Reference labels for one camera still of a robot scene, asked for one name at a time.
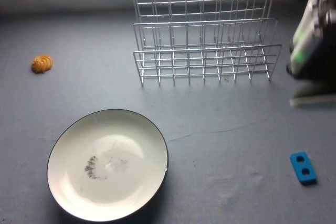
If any white plate with black rim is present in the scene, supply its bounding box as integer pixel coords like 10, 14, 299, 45
46, 108, 169, 222

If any blue block with two holes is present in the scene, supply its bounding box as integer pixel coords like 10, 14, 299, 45
289, 151, 318, 186

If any silver wire dish rack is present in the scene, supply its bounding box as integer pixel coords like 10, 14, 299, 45
131, 0, 283, 88

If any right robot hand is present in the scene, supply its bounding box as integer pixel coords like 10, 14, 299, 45
286, 0, 336, 109

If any orange swirl cookie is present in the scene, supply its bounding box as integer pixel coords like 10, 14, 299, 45
31, 54, 55, 74

